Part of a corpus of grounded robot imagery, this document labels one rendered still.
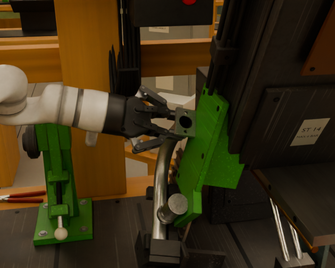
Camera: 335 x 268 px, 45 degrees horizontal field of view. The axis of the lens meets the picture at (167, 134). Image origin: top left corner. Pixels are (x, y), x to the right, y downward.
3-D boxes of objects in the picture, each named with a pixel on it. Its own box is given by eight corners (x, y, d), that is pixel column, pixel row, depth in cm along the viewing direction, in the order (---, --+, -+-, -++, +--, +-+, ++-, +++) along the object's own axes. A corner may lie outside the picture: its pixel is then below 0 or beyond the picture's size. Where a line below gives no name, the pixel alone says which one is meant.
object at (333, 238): (409, 240, 60) (414, 224, 59) (310, 254, 58) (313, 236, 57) (290, 135, 95) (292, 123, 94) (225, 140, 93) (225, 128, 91)
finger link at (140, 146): (130, 149, 74) (157, 137, 77) (134, 158, 74) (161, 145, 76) (133, 144, 72) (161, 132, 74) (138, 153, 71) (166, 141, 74)
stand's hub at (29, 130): (38, 164, 86) (33, 132, 83) (23, 165, 85) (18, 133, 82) (42, 149, 93) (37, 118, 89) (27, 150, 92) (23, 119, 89)
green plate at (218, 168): (229, 215, 75) (268, 111, 67) (187, 210, 72) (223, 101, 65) (211, 184, 85) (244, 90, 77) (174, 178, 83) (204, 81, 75)
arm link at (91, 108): (100, 107, 82) (69, 101, 80) (110, 81, 72) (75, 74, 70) (95, 149, 78) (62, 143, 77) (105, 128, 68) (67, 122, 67)
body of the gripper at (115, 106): (101, 125, 68) (154, 134, 71) (106, 82, 72) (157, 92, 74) (94, 140, 75) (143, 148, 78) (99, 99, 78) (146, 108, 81)
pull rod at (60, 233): (68, 242, 86) (65, 219, 84) (54, 243, 85) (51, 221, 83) (68, 226, 91) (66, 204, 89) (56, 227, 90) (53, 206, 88)
